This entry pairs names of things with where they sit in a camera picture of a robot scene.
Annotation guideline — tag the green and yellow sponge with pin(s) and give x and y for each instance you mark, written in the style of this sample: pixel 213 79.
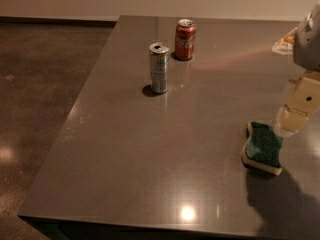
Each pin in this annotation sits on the green and yellow sponge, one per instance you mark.
pixel 262 148

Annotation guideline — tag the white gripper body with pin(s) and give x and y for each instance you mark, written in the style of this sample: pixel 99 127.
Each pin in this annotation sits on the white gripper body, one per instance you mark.
pixel 308 49

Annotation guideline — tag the red coke can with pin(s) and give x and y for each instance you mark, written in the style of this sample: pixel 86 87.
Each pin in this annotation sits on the red coke can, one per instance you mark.
pixel 184 39

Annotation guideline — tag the clear plastic snack bag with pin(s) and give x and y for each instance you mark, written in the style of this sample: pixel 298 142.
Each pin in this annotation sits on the clear plastic snack bag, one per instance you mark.
pixel 285 45

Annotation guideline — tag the silver redbull can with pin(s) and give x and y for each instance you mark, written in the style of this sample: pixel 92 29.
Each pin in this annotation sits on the silver redbull can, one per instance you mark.
pixel 159 61

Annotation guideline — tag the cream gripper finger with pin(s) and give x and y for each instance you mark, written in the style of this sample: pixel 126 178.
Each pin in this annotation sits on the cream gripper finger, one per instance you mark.
pixel 301 102

